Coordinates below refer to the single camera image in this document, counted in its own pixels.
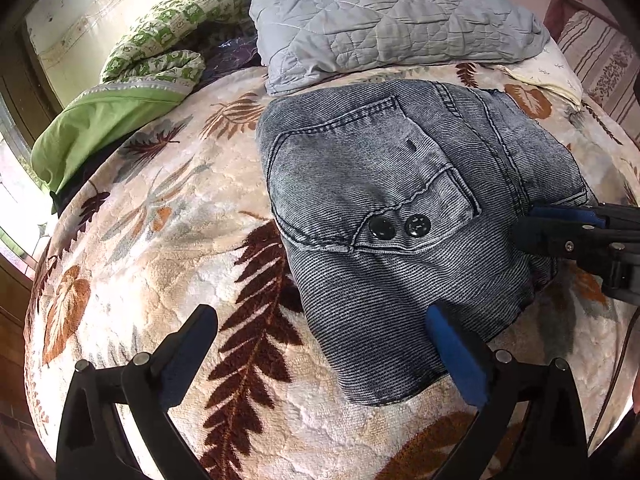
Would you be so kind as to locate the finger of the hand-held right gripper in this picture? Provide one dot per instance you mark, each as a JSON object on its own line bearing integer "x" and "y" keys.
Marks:
{"x": 550, "y": 240}
{"x": 565, "y": 214}

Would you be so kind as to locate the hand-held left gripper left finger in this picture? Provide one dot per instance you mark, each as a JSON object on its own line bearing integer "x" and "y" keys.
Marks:
{"x": 190, "y": 345}

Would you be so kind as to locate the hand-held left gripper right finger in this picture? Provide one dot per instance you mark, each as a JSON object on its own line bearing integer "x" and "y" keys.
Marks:
{"x": 455, "y": 355}

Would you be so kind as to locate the grey denim pants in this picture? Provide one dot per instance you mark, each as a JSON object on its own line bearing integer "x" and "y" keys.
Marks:
{"x": 350, "y": 170}

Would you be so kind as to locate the leaf print blanket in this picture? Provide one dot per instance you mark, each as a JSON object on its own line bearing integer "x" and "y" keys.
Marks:
{"x": 175, "y": 260}

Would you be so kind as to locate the cream pillow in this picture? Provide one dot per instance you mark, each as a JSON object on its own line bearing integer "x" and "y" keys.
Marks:
{"x": 545, "y": 72}

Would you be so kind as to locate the striped cushion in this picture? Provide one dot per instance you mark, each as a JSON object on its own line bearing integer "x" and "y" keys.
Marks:
{"x": 605, "y": 65}

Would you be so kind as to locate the stained glass pane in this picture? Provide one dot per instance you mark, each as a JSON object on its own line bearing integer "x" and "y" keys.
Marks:
{"x": 15, "y": 195}

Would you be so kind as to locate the green patterned quilt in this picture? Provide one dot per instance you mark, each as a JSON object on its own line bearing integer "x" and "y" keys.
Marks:
{"x": 100, "y": 120}

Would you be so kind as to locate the grey quilted pillow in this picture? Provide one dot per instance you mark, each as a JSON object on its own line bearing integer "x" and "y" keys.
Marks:
{"x": 380, "y": 20}

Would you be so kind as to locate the purple cloth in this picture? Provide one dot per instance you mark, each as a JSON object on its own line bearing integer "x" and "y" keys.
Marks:
{"x": 230, "y": 52}

